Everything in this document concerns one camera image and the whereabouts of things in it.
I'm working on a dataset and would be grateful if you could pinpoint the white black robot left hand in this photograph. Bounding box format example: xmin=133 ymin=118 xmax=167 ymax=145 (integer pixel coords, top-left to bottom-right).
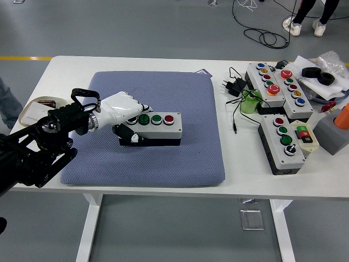
xmin=95 ymin=92 xmax=154 ymax=144

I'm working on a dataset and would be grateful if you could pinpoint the grey four-button control box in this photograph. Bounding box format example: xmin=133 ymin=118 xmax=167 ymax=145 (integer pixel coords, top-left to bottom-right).
xmin=118 ymin=111 xmax=183 ymax=147
xmin=257 ymin=114 xmax=306 ymax=176

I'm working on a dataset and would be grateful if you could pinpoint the grey five-button control box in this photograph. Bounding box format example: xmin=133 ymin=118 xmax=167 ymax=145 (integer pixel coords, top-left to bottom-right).
xmin=272 ymin=69 xmax=315 ymax=120
xmin=244 ymin=62 xmax=286 ymax=115

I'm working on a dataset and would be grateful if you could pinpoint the white oval tray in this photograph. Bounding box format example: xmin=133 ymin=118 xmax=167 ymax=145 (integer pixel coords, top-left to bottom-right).
xmin=18 ymin=95 xmax=69 ymax=128

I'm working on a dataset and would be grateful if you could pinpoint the blue-grey woven mat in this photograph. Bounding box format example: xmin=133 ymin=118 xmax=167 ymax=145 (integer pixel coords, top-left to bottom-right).
xmin=59 ymin=71 xmax=226 ymax=188

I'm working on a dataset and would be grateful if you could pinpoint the person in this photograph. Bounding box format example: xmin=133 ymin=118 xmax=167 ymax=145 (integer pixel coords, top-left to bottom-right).
xmin=0 ymin=76 xmax=24 ymax=129

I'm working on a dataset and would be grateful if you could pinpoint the white table leg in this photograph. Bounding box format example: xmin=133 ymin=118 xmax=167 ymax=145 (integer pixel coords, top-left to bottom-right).
xmin=269 ymin=199 xmax=297 ymax=262
xmin=75 ymin=193 xmax=104 ymax=262

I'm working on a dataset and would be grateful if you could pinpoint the green plastic cup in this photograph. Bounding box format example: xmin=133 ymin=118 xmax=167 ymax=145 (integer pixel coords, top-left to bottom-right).
xmin=240 ymin=90 xmax=263 ymax=115

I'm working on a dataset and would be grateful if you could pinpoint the clear floor socket cover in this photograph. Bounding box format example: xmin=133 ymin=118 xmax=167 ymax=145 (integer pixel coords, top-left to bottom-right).
xmin=239 ymin=209 xmax=265 ymax=231

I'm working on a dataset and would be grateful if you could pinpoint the small red knob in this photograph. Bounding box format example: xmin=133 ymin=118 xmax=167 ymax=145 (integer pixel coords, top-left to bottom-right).
xmin=321 ymin=101 xmax=338 ymax=112

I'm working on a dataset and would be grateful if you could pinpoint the grey block holder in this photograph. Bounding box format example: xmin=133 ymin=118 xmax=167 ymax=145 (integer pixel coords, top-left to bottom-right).
xmin=312 ymin=108 xmax=349 ymax=156

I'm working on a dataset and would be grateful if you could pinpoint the white paper sheet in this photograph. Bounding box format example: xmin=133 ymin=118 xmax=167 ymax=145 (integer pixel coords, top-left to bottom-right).
xmin=288 ymin=55 xmax=349 ymax=100

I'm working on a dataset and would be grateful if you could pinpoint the clear bubble wrap bag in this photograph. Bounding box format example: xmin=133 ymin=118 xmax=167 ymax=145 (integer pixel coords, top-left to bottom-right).
xmin=316 ymin=50 xmax=349 ymax=82

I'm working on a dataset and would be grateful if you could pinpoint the orange cylinder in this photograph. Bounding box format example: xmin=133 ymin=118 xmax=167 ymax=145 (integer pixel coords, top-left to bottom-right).
xmin=335 ymin=103 xmax=349 ymax=130

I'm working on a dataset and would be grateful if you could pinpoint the black power adapter with cord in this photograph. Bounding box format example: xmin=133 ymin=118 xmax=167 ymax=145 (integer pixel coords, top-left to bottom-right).
xmin=220 ymin=67 xmax=264 ymax=135

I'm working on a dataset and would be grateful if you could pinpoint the black floor cable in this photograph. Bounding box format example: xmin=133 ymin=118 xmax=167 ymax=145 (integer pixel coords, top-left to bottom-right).
xmin=232 ymin=0 xmax=349 ymax=50

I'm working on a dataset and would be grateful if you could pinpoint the white floor cord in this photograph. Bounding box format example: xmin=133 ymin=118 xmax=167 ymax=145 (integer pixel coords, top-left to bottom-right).
xmin=236 ymin=0 xmax=258 ymax=13

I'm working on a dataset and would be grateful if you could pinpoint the cream three-button switch box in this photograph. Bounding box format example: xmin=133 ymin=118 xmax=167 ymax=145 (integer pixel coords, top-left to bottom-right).
xmin=290 ymin=120 xmax=320 ymax=158

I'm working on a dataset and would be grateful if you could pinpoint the blue-grey ring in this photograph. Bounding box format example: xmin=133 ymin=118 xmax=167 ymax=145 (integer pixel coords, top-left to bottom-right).
xmin=310 ymin=91 xmax=349 ymax=104

